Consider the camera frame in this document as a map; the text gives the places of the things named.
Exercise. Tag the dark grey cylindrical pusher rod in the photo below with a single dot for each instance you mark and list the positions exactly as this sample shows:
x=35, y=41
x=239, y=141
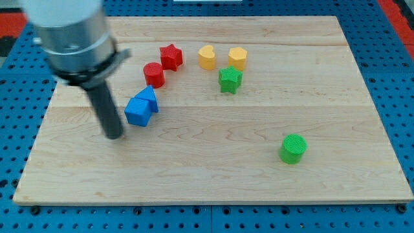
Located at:
x=106, y=111

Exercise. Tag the black flange mount plate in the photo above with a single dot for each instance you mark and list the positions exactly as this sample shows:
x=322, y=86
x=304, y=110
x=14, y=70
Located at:
x=87, y=67

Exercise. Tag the blue cube block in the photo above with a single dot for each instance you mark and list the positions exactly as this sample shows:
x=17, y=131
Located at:
x=138, y=112

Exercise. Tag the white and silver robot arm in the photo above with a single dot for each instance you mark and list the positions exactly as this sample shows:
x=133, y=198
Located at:
x=65, y=24

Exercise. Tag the blue triangle block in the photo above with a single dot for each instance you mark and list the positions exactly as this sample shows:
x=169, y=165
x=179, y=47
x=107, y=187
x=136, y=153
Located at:
x=148, y=94

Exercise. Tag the red cylinder block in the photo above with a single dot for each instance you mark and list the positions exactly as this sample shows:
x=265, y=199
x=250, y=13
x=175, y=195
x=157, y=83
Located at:
x=154, y=74

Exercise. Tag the red star block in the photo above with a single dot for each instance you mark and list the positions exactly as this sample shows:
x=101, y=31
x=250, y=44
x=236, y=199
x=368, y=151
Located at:
x=171, y=57

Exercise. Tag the yellow heart block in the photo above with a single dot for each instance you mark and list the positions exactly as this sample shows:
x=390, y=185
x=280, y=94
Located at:
x=206, y=57

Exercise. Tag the light wooden board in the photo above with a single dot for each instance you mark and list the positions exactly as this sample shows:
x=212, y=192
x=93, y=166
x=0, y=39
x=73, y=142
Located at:
x=205, y=147

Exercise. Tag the green star block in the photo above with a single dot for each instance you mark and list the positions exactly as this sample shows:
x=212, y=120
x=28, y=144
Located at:
x=230, y=79

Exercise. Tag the yellow pentagon block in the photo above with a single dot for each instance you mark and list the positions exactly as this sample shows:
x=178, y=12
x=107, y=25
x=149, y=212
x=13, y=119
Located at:
x=237, y=58

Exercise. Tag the green cylinder block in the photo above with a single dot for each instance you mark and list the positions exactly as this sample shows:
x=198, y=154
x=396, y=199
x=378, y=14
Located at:
x=292, y=149

